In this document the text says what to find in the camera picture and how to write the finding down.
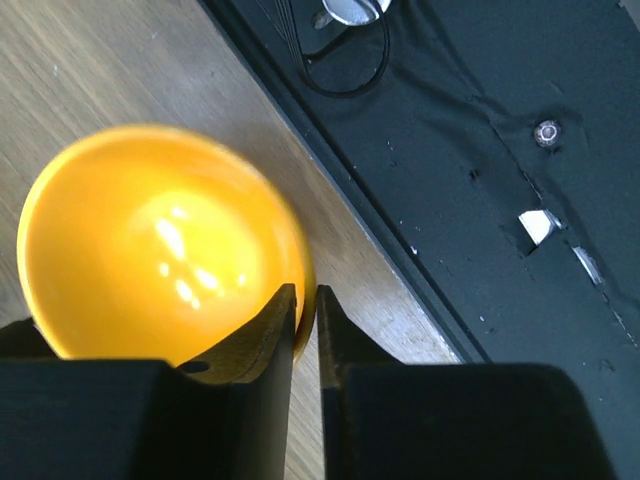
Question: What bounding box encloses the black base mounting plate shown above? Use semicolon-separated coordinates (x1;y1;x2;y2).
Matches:
199;0;640;366

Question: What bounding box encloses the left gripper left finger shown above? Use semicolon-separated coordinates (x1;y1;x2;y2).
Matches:
1;285;296;479

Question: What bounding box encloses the yellow-orange bowl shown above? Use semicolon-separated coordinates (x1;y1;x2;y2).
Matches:
16;124;316;365

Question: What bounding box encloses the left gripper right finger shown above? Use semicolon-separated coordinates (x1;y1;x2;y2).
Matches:
317;286;615;479

